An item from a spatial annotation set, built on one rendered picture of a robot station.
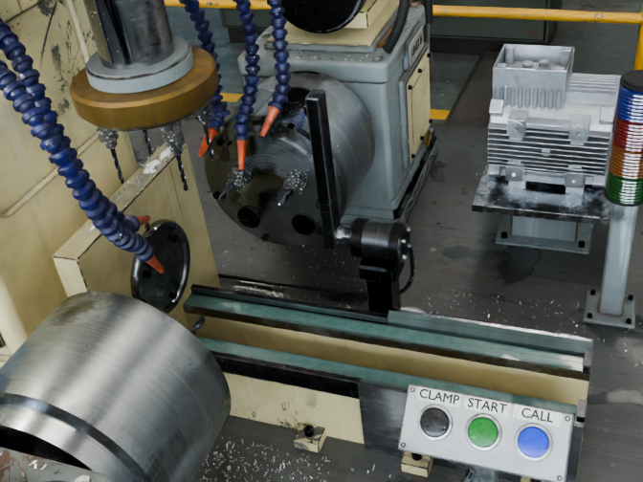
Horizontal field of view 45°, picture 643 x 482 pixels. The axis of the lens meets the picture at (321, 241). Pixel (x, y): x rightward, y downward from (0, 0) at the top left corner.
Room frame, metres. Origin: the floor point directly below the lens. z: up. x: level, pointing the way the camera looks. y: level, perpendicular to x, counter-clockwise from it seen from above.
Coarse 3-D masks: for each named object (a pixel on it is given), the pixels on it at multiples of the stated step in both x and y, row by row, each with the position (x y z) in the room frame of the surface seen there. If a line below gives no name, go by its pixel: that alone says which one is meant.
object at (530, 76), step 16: (512, 48) 1.27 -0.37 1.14; (528, 48) 1.27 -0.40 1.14; (544, 48) 1.26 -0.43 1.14; (560, 48) 1.25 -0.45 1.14; (496, 64) 1.21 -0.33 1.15; (512, 64) 1.27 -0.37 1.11; (528, 64) 1.22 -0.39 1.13; (544, 64) 1.22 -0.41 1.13; (560, 64) 1.25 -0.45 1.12; (496, 80) 1.20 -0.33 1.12; (512, 80) 1.19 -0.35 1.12; (528, 80) 1.18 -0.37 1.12; (544, 80) 1.17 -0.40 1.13; (560, 80) 1.16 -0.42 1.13; (496, 96) 1.20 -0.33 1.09; (512, 96) 1.19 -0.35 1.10; (528, 96) 1.18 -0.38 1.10; (544, 96) 1.17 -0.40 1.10; (560, 96) 1.16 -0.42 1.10
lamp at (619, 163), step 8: (616, 152) 0.95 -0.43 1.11; (624, 152) 0.93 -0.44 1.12; (632, 152) 0.93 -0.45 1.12; (640, 152) 0.92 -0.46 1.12; (616, 160) 0.94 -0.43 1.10; (624, 160) 0.93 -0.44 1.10; (632, 160) 0.93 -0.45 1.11; (640, 160) 0.92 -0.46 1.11; (616, 168) 0.94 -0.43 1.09; (624, 168) 0.93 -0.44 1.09; (632, 168) 0.93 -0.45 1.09; (640, 168) 0.92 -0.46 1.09; (624, 176) 0.93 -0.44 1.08; (632, 176) 0.93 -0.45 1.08; (640, 176) 0.93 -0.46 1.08
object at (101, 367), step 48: (48, 336) 0.65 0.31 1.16; (96, 336) 0.64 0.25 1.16; (144, 336) 0.64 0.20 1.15; (192, 336) 0.66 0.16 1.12; (0, 384) 0.59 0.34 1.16; (48, 384) 0.57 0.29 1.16; (96, 384) 0.57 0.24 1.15; (144, 384) 0.59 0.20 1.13; (192, 384) 0.61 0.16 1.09; (0, 432) 0.54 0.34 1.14; (48, 432) 0.52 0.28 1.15; (96, 432) 0.53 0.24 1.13; (144, 432) 0.54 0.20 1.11; (192, 432) 0.58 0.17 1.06; (144, 480) 0.51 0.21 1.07; (192, 480) 0.57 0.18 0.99
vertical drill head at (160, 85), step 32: (96, 0) 0.88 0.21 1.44; (128, 0) 0.88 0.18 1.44; (160, 0) 0.91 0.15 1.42; (96, 32) 0.89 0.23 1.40; (128, 32) 0.87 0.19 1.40; (160, 32) 0.89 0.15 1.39; (96, 64) 0.90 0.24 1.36; (128, 64) 0.87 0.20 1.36; (160, 64) 0.88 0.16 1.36; (192, 64) 0.91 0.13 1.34; (96, 96) 0.86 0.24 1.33; (128, 96) 0.85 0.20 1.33; (160, 96) 0.84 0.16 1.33; (192, 96) 0.85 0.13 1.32; (128, 128) 0.83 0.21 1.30; (160, 128) 0.86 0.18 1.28
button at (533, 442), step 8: (528, 432) 0.50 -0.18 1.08; (536, 432) 0.50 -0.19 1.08; (544, 432) 0.50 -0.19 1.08; (520, 440) 0.50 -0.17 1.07; (528, 440) 0.50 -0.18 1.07; (536, 440) 0.50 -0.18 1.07; (544, 440) 0.50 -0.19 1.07; (520, 448) 0.50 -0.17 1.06; (528, 448) 0.49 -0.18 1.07; (536, 448) 0.49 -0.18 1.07; (544, 448) 0.49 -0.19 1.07; (528, 456) 0.49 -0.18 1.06; (536, 456) 0.49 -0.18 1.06
